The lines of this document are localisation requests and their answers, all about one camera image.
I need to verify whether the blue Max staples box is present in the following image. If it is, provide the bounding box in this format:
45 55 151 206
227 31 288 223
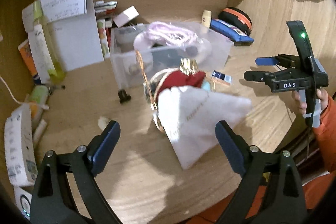
211 71 232 86

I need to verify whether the white drawstring cloth pouch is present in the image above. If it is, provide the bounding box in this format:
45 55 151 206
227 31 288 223
157 86 252 170

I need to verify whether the red cloth pouch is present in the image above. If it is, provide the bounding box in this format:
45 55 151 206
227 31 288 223
154 69 206 99

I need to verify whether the pink knitted cord bundle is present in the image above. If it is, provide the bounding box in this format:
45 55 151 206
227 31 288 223
133 21 212 59

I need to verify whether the clear plastic storage bin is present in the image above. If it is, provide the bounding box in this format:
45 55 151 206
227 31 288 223
110 22 233 89

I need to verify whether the black binder clip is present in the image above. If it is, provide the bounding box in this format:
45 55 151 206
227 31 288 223
118 89 131 104

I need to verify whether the right hand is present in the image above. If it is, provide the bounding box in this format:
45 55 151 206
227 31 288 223
291 88 329 115

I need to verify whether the white round speaker device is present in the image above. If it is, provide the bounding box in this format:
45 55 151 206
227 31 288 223
14 186 32 220

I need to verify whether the white printed carton box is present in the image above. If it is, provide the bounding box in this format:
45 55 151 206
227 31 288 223
4 104 38 187

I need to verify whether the orange black round case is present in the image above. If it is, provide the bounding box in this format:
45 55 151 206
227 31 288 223
218 7 252 36

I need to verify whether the blue patterned pencil pouch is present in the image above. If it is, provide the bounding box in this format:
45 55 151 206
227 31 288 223
210 19 254 44

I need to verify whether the small white tube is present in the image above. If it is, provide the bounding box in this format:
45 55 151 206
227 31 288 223
33 119 48 148

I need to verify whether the cream small bottle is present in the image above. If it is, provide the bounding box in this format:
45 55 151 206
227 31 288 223
201 10 212 28

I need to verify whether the green cap lotion bottle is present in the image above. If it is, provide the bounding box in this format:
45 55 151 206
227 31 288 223
28 85 49 119

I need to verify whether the green white tube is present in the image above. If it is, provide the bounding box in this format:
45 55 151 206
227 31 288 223
33 0 66 83

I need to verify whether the small white cardboard box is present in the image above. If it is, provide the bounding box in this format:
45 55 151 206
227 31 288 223
113 6 139 28

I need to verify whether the stack of books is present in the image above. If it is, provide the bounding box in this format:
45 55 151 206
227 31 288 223
94 1 117 59

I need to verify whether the white file box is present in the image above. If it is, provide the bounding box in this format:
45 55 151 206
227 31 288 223
22 0 105 72

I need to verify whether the white paper receipt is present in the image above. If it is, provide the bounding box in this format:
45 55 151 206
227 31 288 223
40 0 87 23

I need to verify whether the white charging cable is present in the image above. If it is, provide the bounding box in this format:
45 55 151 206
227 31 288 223
0 74 27 105

